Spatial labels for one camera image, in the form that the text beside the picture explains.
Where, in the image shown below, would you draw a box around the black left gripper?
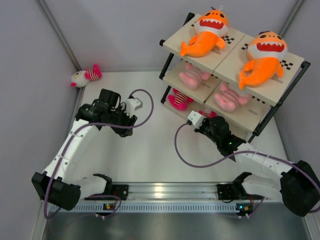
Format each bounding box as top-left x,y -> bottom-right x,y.
107,105 -> 137,138

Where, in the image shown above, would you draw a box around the white plush glasses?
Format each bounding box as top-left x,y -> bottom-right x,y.
198,110 -> 217,119
167,88 -> 194,111

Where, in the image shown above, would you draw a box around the pink striped plush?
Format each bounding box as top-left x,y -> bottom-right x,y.
178,62 -> 211,90
213,81 -> 252,113

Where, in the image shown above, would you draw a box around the orange shark plush front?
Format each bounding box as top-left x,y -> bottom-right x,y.
238,31 -> 288,90

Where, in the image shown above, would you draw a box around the orange shark plush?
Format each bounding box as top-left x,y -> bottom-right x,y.
238,31 -> 288,90
179,7 -> 230,58

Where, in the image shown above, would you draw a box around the orange shark plush back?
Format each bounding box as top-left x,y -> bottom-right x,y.
179,7 -> 230,58

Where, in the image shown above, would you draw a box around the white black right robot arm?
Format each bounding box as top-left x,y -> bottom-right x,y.
187,111 -> 320,217

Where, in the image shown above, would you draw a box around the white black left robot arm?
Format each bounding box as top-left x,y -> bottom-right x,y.
31,89 -> 143,211

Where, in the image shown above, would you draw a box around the beige three-tier shelf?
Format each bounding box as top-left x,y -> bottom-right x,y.
159,13 -> 310,137

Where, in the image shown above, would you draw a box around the white plush corner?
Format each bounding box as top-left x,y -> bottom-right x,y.
70,64 -> 102,88

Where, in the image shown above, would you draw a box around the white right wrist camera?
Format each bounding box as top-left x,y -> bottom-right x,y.
187,110 -> 206,129

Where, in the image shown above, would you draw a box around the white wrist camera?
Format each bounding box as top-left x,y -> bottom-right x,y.
187,110 -> 206,129
124,96 -> 143,117

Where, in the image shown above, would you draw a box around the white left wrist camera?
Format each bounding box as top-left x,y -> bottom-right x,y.
124,96 -> 143,117

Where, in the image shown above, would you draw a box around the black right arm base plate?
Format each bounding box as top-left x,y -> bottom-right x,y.
217,183 -> 251,201

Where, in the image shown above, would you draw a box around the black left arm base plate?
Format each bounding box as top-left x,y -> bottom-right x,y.
85,184 -> 129,201

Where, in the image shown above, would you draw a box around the aluminium mounting rail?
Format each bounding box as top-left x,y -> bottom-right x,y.
74,181 -> 311,201

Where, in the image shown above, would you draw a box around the grey slotted cable duct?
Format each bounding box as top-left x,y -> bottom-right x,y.
49,201 -> 241,213

